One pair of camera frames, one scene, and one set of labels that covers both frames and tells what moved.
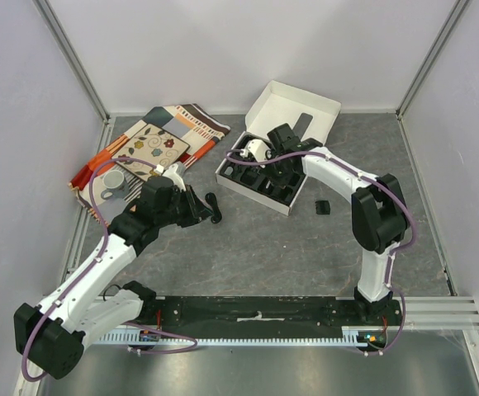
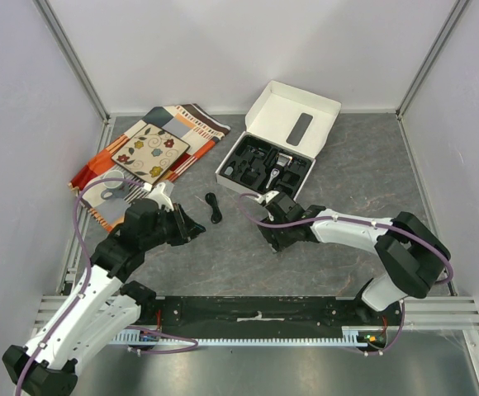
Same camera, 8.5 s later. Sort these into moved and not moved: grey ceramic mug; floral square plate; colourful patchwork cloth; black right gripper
Moved: black right gripper
Not moved: colourful patchwork cloth; grey ceramic mug; floral square plate
